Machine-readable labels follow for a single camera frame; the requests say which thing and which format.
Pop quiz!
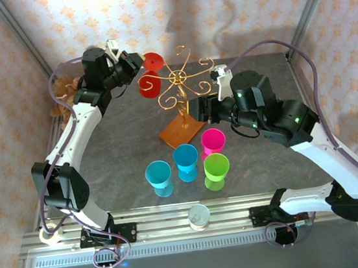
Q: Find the red plastic wine glass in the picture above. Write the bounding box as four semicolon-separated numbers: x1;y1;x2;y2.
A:
134;51;169;100

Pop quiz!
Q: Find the gold wire wine glass rack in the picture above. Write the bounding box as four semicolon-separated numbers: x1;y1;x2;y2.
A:
134;41;225;153

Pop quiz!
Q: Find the pink plastic wine glass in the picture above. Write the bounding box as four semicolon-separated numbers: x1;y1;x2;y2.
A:
198;127;229;163

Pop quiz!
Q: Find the blue plastic wine glass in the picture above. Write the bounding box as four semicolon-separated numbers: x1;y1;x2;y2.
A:
171;142;202;184

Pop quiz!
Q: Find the green plastic wine glass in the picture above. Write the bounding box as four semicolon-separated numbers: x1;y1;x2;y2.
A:
200;151;234;193

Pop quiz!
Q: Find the teal plastic wine glass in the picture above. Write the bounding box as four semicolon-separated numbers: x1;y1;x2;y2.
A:
143;159;176;200

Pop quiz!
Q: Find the brown teddy bear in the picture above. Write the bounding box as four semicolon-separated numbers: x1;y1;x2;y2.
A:
44;73;87;131

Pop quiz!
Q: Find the white tape roll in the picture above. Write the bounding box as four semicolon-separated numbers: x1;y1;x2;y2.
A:
37;221;64;246

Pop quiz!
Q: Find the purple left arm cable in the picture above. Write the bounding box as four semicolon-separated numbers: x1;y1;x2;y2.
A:
21;56;105;238

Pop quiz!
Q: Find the aluminium table side rail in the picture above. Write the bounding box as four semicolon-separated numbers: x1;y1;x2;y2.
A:
18;79;80;230
285;44;358;214

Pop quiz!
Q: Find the aluminium frame post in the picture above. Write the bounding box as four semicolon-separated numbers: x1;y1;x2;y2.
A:
278;0;351;59
0;0;61;90

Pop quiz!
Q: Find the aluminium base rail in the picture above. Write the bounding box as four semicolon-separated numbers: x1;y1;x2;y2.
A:
15;182;358;261

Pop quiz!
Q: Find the right base wire loop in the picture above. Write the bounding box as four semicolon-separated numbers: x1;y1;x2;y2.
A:
263;215;319;251

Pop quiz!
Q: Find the base wire loop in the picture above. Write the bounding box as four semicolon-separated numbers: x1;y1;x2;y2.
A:
263;215;319;251
89;234;134;268

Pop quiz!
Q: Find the slotted metal cable duct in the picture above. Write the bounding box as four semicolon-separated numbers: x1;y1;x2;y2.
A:
34;218;358;268

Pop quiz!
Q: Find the left base wire loop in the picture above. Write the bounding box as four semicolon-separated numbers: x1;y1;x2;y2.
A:
89;234;134;268

